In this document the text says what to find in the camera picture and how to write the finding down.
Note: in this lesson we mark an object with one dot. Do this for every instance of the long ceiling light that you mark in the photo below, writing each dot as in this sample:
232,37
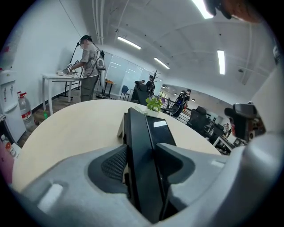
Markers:
129,42
203,9
221,62
161,63

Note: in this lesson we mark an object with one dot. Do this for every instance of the large water jug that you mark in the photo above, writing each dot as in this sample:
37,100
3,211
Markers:
10,48

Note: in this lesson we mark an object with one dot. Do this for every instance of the black tree-shaped rack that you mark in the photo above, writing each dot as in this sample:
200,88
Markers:
156,74

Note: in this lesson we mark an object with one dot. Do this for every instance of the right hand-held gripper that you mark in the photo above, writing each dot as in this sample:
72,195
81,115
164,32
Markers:
240,124

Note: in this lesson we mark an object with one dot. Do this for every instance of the white water dispenser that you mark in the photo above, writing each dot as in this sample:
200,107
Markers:
11,104

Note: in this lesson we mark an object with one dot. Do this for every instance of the clear water bottle red label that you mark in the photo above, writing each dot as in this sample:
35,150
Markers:
26,110

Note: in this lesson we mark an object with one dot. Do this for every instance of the black office chair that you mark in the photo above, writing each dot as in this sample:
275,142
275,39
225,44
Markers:
176,109
142,93
217,133
198,119

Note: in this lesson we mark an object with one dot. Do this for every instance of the black head-worn camera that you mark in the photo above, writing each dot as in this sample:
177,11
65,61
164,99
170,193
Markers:
218,7

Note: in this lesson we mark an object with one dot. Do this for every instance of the white table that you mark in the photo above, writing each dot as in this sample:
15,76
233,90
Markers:
57,77

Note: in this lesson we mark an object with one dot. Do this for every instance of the blue chair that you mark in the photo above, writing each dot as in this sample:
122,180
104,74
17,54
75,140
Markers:
125,91

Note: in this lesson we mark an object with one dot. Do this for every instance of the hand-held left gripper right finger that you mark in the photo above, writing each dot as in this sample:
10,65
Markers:
199,177

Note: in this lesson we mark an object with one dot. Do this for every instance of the small green potted plant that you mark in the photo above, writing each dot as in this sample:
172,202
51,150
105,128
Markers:
154,104

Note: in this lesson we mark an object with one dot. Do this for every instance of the black box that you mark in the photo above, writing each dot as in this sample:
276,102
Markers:
162,133

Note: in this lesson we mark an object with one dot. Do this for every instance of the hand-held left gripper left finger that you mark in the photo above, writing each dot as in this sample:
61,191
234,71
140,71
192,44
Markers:
88,199

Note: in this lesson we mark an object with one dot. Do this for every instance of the orange table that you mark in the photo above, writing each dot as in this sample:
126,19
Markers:
109,83

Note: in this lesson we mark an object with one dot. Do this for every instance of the small green bottle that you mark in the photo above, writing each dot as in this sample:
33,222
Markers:
45,114

